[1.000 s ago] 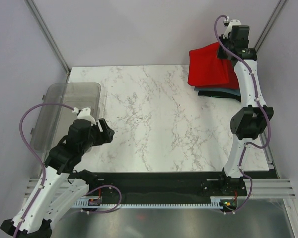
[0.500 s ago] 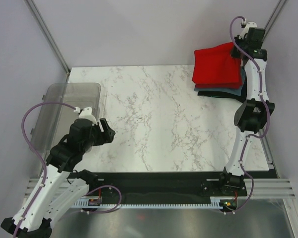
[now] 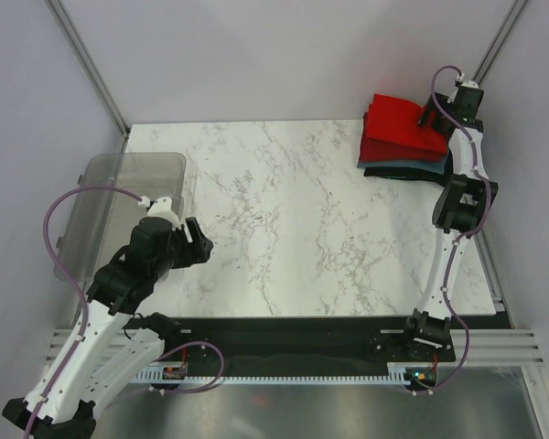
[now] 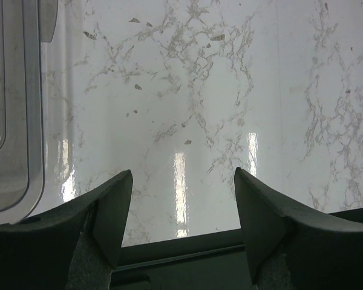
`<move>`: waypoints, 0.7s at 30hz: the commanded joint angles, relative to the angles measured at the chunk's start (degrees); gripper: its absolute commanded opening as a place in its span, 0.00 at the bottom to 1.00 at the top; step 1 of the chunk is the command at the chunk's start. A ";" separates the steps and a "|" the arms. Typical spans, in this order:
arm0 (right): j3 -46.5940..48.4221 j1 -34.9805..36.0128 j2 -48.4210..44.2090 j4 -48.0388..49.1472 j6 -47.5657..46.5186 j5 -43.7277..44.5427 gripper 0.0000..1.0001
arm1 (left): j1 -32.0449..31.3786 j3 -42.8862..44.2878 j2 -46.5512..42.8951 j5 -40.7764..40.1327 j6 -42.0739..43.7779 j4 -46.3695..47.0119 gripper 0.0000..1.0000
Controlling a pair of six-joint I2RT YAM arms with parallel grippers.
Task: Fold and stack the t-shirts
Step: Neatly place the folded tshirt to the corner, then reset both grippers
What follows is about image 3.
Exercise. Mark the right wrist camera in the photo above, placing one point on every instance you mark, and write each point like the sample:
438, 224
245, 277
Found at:
465, 100

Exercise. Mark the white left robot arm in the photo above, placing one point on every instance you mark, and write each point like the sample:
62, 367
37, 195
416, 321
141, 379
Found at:
78, 387

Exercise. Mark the left aluminium frame post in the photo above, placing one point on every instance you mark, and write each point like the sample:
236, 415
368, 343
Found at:
85, 59

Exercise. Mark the folded grey-blue t-shirt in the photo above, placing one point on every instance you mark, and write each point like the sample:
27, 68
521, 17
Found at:
402, 164

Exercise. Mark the clear grey plastic bin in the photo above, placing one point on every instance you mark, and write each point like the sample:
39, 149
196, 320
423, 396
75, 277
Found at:
101, 220

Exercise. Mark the aluminium frame post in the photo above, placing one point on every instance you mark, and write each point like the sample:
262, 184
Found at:
500, 39
85, 59

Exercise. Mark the white slotted cable duct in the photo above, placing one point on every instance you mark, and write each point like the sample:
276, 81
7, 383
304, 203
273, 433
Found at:
159, 375

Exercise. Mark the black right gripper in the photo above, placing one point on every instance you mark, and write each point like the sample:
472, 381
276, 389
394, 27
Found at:
431, 105

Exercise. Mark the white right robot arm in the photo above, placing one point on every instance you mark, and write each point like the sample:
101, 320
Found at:
459, 214

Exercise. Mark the right aluminium frame post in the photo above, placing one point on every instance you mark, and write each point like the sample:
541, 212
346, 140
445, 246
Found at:
500, 39

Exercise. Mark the bright red t-shirt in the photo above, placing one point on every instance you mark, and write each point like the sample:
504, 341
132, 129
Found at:
392, 110

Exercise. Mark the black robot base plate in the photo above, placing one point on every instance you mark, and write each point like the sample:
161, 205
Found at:
295, 346

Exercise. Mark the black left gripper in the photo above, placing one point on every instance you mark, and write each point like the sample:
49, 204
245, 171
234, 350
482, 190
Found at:
196, 251

